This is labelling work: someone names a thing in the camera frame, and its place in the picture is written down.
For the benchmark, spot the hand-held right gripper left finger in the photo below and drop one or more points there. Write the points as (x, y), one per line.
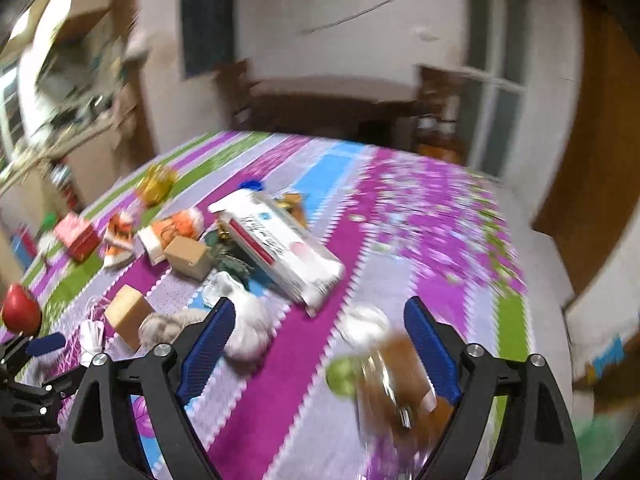
(210, 345)

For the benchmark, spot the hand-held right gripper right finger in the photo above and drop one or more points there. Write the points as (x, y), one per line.
(432, 355)

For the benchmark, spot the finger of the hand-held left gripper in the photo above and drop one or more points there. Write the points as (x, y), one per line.
(45, 345)
(35, 400)

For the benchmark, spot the red apple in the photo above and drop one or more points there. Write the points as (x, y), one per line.
(20, 307)

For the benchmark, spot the beige knitted cloth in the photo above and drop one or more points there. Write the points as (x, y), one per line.
(170, 324)

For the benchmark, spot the bread in clear bag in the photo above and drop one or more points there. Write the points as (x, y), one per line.
(400, 380)

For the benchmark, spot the white plastic bag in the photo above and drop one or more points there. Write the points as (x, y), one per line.
(247, 325)

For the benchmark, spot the green crumpled wrapper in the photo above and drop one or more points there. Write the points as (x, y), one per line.
(230, 262)

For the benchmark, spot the small cardboard box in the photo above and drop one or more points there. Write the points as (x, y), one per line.
(127, 312)
(187, 257)

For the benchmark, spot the green lime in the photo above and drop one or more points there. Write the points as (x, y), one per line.
(342, 377)

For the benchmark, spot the floral striped tablecloth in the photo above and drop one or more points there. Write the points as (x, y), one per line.
(300, 385)

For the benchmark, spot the pink box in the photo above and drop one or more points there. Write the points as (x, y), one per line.
(75, 235)

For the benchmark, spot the large white tissue pack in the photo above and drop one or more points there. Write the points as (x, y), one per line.
(285, 250)

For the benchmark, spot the orange white snack packet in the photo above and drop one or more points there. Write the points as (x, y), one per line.
(175, 227)
(117, 237)

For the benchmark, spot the brown gold wrapper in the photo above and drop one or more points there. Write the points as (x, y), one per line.
(292, 205)

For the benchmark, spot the blue bottle cap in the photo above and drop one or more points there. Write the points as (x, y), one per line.
(250, 185)

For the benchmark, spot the gold foil wrapper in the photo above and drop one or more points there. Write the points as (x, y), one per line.
(155, 185)

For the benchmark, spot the kitchen counter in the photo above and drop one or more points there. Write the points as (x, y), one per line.
(65, 135)

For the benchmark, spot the wooden door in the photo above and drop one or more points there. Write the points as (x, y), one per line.
(590, 160)

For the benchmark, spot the glass double door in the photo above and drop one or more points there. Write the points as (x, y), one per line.
(500, 110)

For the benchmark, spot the wooden chair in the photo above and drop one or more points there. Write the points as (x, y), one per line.
(435, 85)
(240, 90)

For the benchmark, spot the wooden dining table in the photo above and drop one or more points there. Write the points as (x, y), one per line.
(330, 90)

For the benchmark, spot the white hanging bag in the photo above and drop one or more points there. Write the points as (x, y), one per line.
(137, 45)

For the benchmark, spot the dark window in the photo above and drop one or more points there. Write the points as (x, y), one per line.
(207, 25)

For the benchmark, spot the wooden wall cabinet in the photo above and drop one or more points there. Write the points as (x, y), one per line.
(90, 5)

